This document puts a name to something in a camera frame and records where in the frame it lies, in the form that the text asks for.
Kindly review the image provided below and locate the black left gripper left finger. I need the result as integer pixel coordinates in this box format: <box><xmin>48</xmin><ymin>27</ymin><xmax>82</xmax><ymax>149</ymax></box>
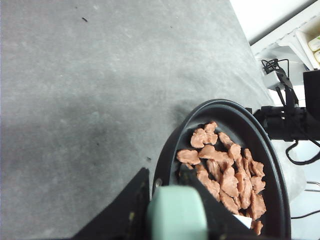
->
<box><xmin>72</xmin><ymin>167</ymin><xmax>150</xmax><ymax>240</ymax></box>

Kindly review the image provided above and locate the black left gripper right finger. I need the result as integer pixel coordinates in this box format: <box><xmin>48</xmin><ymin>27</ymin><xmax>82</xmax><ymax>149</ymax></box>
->
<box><xmin>179</xmin><ymin>163</ymin><xmax>260</xmax><ymax>240</ymax></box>

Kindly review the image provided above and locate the pile of brown beef pieces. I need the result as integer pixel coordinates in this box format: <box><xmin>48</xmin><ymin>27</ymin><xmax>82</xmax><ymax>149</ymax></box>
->
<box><xmin>176</xmin><ymin>121</ymin><xmax>267</xmax><ymax>235</ymax></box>

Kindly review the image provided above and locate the black frying pan green handle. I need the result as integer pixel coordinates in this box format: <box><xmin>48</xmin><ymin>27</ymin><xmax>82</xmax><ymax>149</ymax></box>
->
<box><xmin>148</xmin><ymin>99</ymin><xmax>291</xmax><ymax>240</ymax></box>

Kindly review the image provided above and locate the white storage box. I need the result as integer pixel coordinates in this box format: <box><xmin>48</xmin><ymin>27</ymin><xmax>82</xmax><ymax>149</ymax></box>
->
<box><xmin>295</xmin><ymin>15</ymin><xmax>320</xmax><ymax>70</ymax></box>

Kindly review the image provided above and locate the black cable bundle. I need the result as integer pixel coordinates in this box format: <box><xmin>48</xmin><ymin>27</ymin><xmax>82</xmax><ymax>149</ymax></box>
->
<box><xmin>261</xmin><ymin>58</ymin><xmax>320</xmax><ymax>166</ymax></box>

